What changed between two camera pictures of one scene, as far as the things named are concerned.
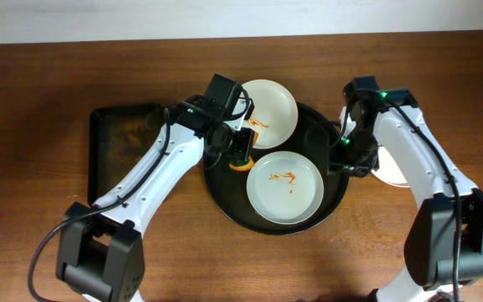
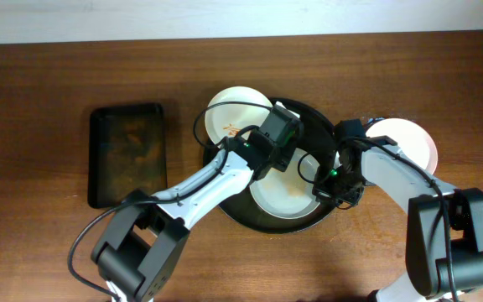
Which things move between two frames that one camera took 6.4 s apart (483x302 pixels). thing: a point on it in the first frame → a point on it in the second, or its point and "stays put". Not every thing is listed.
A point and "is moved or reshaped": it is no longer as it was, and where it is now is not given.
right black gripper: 336,158 → 334,195
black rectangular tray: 116,136 stays put
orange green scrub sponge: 247,164 is moved or reshaped
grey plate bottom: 285,187 stays put
